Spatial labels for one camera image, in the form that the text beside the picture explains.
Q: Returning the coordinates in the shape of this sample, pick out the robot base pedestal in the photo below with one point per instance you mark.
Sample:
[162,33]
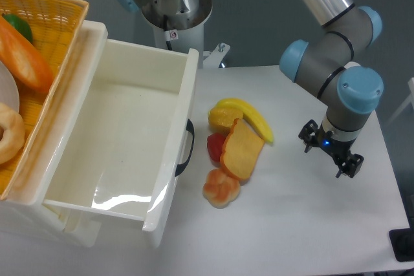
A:
[178,25]

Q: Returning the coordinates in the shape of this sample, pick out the green lime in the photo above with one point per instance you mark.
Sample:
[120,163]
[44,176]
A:
[20,25]

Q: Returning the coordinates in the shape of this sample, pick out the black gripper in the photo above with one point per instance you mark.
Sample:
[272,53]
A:
[335,142]

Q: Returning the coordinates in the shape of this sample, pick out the yellow banana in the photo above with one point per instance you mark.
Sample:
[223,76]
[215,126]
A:
[251,115]

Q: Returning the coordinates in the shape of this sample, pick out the white round plate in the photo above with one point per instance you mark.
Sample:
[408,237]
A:
[9,90]

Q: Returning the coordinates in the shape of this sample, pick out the white drawer cabinet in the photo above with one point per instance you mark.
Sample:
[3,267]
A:
[25,210]

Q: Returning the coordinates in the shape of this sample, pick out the black device at edge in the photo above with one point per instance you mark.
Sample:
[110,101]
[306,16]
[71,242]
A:
[402,244]

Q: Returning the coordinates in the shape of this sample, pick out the round bread roll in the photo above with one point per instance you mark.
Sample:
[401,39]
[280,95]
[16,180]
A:
[220,189]

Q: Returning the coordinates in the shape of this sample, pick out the white plastic drawer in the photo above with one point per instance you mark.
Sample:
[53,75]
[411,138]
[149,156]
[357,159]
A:
[125,150]

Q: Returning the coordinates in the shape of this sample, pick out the red strawberry toy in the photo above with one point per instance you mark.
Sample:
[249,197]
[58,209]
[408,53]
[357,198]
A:
[215,144]

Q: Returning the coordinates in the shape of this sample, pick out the orange pineapple chunk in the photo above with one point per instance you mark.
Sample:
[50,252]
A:
[221,119]

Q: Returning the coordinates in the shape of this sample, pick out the toasted bread slice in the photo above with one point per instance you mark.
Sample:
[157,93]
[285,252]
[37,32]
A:
[240,151]

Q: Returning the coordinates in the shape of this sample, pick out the orange baguette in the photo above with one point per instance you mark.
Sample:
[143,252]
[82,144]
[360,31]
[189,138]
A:
[23,60]

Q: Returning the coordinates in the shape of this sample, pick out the beige bagel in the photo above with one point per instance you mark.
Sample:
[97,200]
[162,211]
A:
[13,137]

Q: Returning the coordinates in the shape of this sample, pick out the black drawer handle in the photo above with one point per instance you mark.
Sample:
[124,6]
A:
[188,148]

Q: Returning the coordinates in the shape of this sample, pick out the orange woven basket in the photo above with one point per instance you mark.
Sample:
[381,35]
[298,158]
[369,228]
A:
[55,25]

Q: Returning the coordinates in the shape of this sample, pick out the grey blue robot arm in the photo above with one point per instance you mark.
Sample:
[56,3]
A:
[324,69]

